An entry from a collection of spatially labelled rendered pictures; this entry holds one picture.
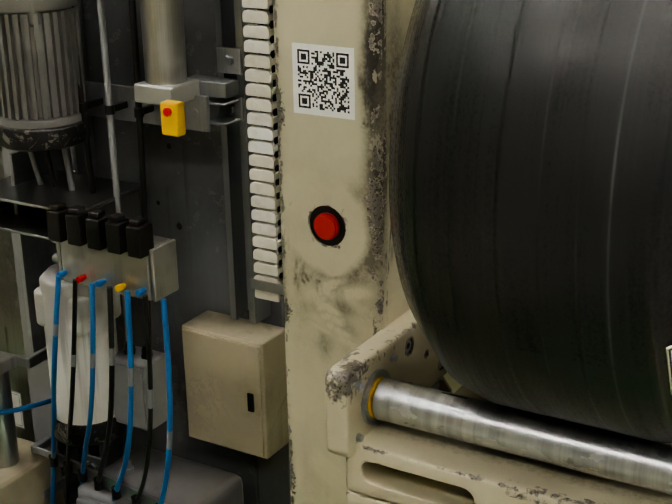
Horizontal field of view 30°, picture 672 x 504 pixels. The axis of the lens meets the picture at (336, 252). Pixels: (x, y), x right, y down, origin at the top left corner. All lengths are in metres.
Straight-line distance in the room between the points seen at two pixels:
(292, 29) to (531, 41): 0.38
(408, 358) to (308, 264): 0.15
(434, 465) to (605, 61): 0.48
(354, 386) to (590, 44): 0.47
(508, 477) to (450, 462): 0.06
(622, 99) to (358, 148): 0.41
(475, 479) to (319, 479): 0.29
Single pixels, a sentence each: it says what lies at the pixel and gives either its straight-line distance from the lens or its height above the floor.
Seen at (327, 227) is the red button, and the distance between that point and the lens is 1.35.
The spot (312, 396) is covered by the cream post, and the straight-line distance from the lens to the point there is 1.46.
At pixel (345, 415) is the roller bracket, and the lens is 1.29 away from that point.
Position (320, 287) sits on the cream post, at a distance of 1.39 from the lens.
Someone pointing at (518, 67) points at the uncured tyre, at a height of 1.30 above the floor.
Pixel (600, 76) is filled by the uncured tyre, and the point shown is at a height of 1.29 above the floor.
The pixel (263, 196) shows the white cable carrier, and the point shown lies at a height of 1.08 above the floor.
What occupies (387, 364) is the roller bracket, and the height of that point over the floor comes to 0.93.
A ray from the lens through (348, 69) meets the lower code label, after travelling 1.30.
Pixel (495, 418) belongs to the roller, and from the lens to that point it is 1.26.
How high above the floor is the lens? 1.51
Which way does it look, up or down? 20 degrees down
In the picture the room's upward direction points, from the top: 1 degrees counter-clockwise
